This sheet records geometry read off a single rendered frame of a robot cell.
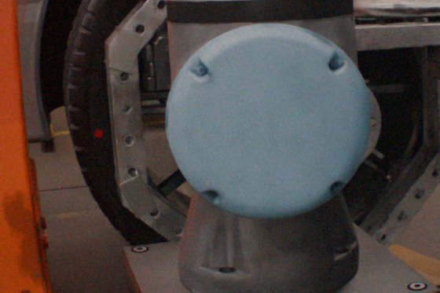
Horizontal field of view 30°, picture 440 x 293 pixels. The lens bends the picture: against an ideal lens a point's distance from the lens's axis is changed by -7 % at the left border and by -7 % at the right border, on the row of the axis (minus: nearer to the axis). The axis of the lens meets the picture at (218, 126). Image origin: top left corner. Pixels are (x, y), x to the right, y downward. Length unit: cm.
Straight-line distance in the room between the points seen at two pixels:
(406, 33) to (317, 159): 61
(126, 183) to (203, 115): 74
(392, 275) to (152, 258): 22
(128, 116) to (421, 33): 42
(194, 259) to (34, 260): 52
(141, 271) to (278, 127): 29
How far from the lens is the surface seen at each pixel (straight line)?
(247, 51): 46
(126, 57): 117
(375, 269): 71
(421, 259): 293
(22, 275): 117
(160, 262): 75
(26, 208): 114
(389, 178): 142
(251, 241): 64
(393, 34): 107
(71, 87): 127
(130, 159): 120
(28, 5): 161
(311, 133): 48
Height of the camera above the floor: 108
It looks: 12 degrees down
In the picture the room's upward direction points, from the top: 4 degrees counter-clockwise
